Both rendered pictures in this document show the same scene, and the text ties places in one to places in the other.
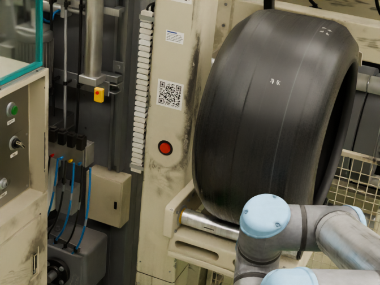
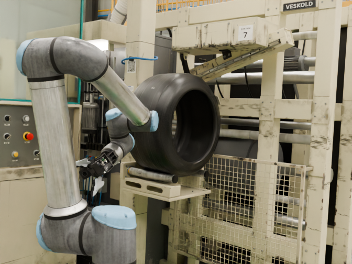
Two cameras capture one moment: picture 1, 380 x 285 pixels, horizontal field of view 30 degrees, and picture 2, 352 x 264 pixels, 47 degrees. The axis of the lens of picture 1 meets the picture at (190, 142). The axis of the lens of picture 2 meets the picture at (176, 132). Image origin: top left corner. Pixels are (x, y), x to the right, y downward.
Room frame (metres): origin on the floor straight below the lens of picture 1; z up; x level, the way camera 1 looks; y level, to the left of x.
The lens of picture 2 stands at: (-0.42, -1.02, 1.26)
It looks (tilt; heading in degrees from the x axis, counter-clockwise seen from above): 3 degrees down; 20
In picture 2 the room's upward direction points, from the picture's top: 3 degrees clockwise
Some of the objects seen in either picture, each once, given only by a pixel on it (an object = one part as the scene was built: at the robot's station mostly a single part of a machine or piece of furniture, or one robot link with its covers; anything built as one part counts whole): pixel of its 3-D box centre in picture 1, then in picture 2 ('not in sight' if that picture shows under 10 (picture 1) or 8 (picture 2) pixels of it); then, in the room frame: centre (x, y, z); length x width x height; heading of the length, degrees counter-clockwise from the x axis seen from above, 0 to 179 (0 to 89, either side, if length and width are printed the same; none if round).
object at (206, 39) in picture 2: not in sight; (222, 38); (1.98, -0.43, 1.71); 0.61 x 0.25 x 0.15; 69
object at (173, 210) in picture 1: (197, 192); (146, 168); (1.81, -0.04, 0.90); 0.40 x 0.03 x 0.10; 159
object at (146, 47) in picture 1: (146, 93); not in sight; (1.82, 0.13, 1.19); 0.05 x 0.04 x 0.48; 159
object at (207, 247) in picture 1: (234, 253); (150, 186); (1.62, -0.15, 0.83); 0.36 x 0.09 x 0.06; 69
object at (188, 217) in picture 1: (239, 233); (152, 174); (1.62, -0.16, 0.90); 0.35 x 0.05 x 0.05; 69
